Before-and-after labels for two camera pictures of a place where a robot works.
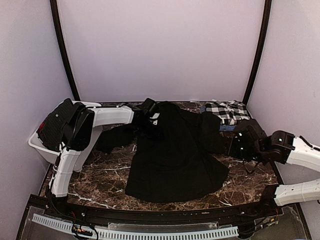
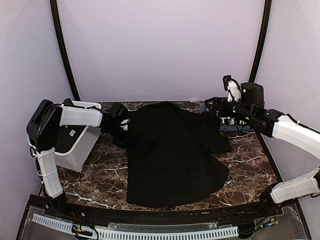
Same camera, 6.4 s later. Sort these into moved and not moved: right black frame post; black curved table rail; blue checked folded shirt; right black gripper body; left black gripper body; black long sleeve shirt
Moved: left black gripper body; right black gripper body
Not moved: black long sleeve shirt; blue checked folded shirt; right black frame post; black curved table rail
